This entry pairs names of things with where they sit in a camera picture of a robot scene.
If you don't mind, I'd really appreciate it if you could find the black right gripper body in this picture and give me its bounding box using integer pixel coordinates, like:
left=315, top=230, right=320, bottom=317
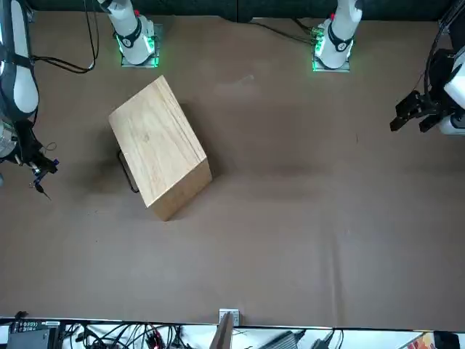
left=14, top=121, right=47, bottom=168

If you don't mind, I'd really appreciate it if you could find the grey power adapter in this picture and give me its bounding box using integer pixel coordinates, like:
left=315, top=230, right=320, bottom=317
left=260, top=329, right=307, bottom=349

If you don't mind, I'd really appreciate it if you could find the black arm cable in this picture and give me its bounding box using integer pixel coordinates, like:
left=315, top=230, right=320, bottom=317
left=31, top=0, right=101, bottom=73
left=250, top=20, right=320, bottom=47

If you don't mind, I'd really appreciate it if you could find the black case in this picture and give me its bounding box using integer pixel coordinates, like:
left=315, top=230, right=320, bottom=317
left=434, top=330, right=462, bottom=349

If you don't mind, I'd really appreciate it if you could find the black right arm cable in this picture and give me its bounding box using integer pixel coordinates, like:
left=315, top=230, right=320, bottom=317
left=31, top=0, right=101, bottom=73

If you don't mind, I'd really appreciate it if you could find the wooden drawer box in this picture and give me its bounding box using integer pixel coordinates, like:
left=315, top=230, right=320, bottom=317
left=108, top=74, right=214, bottom=222

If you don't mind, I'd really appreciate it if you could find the colourful printed carton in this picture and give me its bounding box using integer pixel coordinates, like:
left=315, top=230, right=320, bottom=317
left=410, top=331, right=436, bottom=349

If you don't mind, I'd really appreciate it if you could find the black drawer handle bar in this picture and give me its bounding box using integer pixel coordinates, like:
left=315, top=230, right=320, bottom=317
left=116, top=148, right=141, bottom=193

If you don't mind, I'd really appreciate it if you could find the black labelled power adapter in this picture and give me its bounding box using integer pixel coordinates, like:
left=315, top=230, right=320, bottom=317
left=7, top=319, right=61, bottom=349

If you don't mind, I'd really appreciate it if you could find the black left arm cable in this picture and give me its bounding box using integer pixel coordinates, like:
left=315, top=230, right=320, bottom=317
left=250, top=20, right=320, bottom=47

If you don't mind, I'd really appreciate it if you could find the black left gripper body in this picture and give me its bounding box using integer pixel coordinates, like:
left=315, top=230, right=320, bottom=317
left=421, top=90, right=453, bottom=119

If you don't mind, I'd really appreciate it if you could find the upright post with metal bracket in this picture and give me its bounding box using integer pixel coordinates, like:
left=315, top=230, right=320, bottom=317
left=211, top=308, right=241, bottom=349

